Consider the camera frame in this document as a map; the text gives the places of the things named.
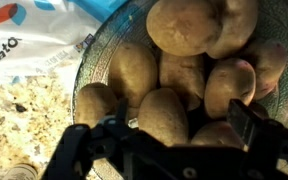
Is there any blue clear plastic potato bag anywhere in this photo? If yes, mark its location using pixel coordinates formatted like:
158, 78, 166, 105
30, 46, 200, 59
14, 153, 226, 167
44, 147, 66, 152
0, 0, 132, 88

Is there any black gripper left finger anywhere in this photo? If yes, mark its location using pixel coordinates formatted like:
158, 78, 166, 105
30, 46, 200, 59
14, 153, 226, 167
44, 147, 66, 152
42, 98, 136, 180

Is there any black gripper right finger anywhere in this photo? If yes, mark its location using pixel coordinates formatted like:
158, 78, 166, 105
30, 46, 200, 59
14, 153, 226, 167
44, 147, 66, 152
227, 98, 288, 180

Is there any clear glass bowl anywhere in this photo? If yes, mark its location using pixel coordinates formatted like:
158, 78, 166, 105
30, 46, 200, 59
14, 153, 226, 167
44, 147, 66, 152
71, 0, 288, 180

